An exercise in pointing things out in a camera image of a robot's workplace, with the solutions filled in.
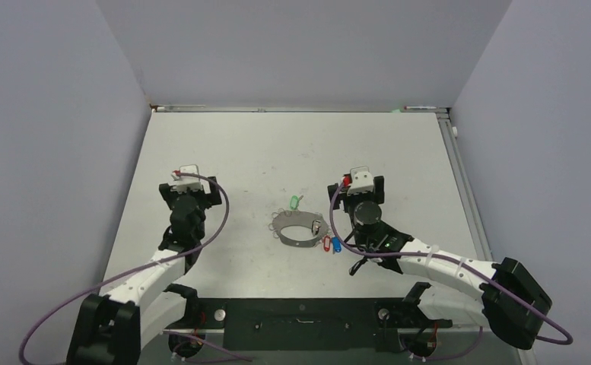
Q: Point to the right aluminium rail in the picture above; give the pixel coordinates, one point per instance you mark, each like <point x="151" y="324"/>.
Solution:
<point x="472" y="215"/>

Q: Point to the metal crescent keyring plate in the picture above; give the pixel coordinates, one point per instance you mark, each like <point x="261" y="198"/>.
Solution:
<point x="298" y="229"/>

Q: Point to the green tagged key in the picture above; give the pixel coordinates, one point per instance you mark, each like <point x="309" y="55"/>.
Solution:
<point x="295" y="202"/>

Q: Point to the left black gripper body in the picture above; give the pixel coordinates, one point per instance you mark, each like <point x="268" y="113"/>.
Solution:
<point x="204" y="201"/>

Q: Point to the rear aluminium rail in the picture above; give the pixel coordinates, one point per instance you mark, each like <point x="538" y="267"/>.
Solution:
<point x="295" y="109"/>

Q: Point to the aluminium rail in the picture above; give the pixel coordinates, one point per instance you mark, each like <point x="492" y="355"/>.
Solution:
<point x="295" y="109"/>
<point x="472" y="215"/>
<point x="466" y="322"/>

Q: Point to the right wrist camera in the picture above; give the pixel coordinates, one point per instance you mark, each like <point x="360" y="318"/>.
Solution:
<point x="359" y="180"/>

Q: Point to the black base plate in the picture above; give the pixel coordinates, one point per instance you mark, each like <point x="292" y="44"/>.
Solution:
<point x="323" y="324"/>

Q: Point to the red tagged key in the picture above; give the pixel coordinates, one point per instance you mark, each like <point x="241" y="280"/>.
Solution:
<point x="327" y="243"/>

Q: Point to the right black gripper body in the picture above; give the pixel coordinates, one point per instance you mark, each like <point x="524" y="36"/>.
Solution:
<point x="351" y="201"/>

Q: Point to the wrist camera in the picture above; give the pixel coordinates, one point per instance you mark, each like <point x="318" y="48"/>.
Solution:
<point x="359" y="180"/>
<point x="186" y="179"/>

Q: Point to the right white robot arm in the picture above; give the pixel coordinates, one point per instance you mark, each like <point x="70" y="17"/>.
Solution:
<point x="502" y="296"/>

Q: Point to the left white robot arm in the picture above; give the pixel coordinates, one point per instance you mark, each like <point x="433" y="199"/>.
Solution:
<point x="176" y="254"/>

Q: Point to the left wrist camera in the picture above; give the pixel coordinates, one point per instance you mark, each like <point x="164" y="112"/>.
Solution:
<point x="186" y="179"/>

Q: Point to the front aluminium rail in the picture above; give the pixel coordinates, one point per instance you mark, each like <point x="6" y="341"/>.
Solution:
<point x="466" y="322"/>

